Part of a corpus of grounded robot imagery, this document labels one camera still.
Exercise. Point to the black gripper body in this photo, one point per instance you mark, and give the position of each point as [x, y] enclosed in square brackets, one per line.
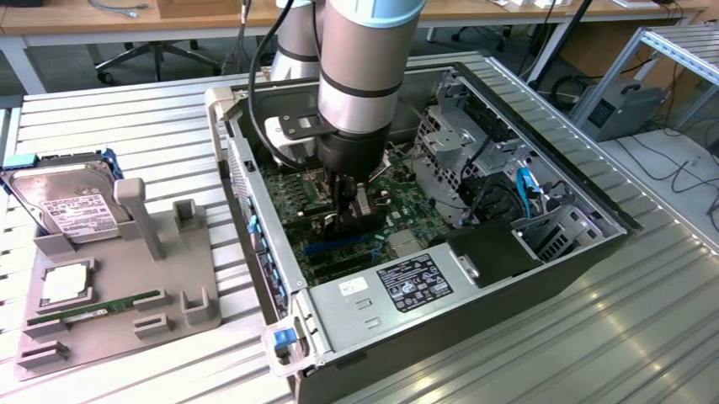
[353, 153]

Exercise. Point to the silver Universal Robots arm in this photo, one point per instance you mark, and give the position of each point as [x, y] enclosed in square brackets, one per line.
[359, 63]

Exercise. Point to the black graphics card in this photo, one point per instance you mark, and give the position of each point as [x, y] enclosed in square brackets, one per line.
[359, 231]

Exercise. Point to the blue disk carrier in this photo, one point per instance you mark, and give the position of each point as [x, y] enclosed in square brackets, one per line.
[19, 162]

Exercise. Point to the silver hard disk drive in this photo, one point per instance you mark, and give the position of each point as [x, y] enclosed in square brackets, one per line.
[67, 210]

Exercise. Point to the black office chair base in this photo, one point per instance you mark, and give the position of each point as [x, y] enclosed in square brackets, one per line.
[157, 52]
[488, 29]

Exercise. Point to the grey floor appliance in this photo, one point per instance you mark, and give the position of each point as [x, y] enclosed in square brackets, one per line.
[623, 109]

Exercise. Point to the silver perforated drive cage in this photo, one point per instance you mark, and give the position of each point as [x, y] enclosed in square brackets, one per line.
[445, 189]

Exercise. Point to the black desk device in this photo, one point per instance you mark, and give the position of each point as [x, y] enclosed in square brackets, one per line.
[19, 2]

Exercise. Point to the black stand pole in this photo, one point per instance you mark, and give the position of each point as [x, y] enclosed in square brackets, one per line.
[579, 10]

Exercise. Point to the green loose RAM stick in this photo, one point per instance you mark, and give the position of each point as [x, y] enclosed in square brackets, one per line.
[123, 302]

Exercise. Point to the green motherboard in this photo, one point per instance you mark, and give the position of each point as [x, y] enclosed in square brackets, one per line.
[280, 189]

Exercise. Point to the long wooden desk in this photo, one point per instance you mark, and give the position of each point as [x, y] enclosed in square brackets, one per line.
[617, 12]

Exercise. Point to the black plastic air shroud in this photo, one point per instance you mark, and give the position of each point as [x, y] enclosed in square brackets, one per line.
[493, 252]

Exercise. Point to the blue expansion slot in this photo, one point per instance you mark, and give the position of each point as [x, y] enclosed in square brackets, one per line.
[336, 247]

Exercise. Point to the silver CPU chip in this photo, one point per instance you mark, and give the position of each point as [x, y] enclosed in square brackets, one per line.
[64, 284]

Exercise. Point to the silver disk bay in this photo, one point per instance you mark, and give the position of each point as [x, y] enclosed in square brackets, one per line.
[561, 235]

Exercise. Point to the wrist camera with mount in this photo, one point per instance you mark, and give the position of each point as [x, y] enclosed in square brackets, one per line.
[303, 124]

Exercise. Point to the blue case latch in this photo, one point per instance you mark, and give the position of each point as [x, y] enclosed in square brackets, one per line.
[283, 338]

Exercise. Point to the black expansion slot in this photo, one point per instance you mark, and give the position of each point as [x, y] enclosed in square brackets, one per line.
[343, 272]
[339, 261]

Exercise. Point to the aluminium frame rack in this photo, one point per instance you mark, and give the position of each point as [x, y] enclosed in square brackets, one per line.
[684, 46]

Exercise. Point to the grey parts rack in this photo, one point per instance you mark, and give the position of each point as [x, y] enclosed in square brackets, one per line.
[112, 294]

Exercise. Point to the white box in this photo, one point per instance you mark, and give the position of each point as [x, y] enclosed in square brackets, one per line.
[539, 3]

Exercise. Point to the open black PC case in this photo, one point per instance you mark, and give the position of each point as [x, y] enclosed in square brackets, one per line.
[449, 357]

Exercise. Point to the silver power supply unit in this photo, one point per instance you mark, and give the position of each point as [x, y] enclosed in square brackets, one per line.
[359, 311]

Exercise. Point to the silver chipset heatsink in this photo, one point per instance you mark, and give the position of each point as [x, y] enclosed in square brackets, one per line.
[404, 246]

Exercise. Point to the wooden desk white legs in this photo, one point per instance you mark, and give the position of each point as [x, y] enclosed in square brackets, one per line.
[44, 21]

